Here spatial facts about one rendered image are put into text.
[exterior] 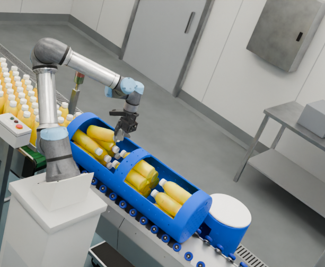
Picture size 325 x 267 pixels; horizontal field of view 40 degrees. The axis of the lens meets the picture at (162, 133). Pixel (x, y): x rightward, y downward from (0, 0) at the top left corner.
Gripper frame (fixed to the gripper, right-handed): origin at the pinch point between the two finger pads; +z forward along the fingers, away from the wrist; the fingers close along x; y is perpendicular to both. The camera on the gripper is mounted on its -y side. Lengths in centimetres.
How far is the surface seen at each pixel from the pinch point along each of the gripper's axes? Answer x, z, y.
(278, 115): 241, 32, 15
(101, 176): -13.4, 17.0, 5.6
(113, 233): -11, 47, 22
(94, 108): 196, 118, -174
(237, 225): 26, 20, 74
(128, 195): -13.7, 16.3, 25.0
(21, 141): -30, 17, -41
